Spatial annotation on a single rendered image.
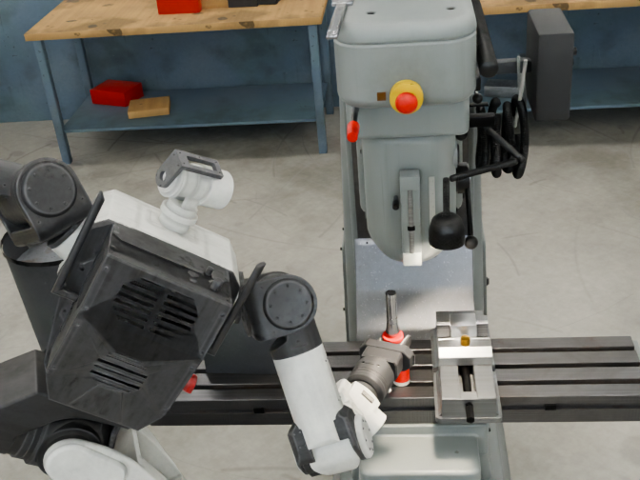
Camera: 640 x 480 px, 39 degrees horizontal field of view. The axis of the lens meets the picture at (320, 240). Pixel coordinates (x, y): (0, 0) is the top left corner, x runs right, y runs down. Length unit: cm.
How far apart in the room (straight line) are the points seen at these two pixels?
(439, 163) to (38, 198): 84
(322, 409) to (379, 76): 60
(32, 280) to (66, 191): 236
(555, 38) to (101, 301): 120
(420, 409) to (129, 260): 107
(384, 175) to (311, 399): 55
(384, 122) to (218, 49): 465
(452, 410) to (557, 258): 255
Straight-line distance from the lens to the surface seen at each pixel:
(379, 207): 191
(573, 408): 222
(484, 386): 208
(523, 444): 348
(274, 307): 145
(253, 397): 220
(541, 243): 466
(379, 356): 196
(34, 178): 139
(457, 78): 166
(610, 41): 641
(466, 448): 220
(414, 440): 221
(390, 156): 185
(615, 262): 455
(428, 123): 178
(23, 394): 155
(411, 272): 247
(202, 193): 146
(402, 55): 163
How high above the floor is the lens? 236
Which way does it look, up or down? 30 degrees down
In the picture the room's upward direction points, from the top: 5 degrees counter-clockwise
